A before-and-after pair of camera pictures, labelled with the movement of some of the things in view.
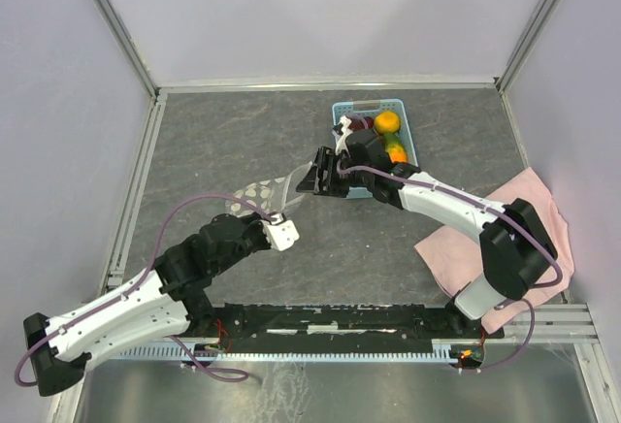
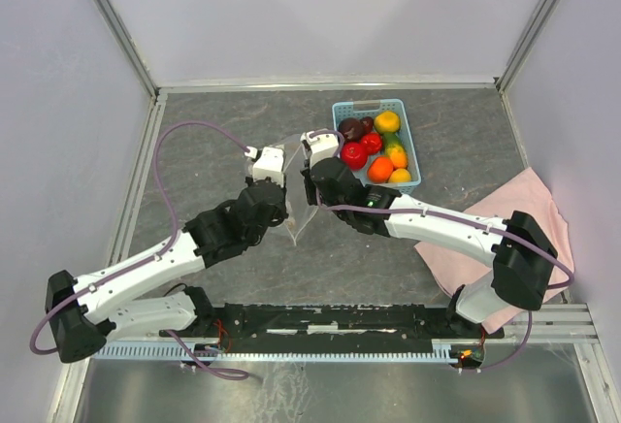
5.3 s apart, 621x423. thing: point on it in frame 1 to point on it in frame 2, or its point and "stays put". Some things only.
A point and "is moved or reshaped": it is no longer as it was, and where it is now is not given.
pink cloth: x=455 y=259 stays put
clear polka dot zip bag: x=275 y=195 is moved or reshaped
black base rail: x=338 y=321 stays put
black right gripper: x=326 y=160 to x=314 y=198
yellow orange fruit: x=387 y=122 stays put
